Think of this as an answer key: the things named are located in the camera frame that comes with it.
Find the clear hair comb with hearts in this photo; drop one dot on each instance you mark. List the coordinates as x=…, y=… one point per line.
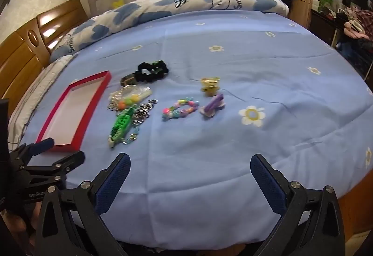
x=132, y=98

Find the pile of clothes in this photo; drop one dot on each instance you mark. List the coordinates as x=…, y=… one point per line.
x=361, y=22

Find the black scrunchie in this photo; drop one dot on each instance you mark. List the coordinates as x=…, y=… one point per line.
x=150, y=71

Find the blue heart patterned pillow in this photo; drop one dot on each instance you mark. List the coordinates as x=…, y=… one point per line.
x=204, y=0

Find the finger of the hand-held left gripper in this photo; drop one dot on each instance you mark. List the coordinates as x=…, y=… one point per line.
x=43, y=145
x=70, y=160

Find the purple hair clip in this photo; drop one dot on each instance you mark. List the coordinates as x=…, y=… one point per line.
x=211, y=105

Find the dark cabinet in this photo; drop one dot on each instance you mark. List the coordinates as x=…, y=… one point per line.
x=322, y=25

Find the dark wristwatch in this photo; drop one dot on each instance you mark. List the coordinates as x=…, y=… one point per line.
x=128, y=80

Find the small yellow toy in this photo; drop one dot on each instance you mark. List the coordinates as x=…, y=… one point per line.
x=117, y=4

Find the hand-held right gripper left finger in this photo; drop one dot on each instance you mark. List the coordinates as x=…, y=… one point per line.
x=113, y=183

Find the grey striped pillow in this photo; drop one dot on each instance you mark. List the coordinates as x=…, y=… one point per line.
x=38, y=89

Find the wooden headboard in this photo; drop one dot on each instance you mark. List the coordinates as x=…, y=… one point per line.
x=17, y=60

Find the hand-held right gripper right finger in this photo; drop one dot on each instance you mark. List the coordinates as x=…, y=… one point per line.
x=268, y=186

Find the red shallow tray box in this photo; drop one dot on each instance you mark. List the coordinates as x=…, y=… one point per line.
x=72, y=110

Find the gold hair claw clip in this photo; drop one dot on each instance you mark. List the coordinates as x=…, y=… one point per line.
x=209, y=85

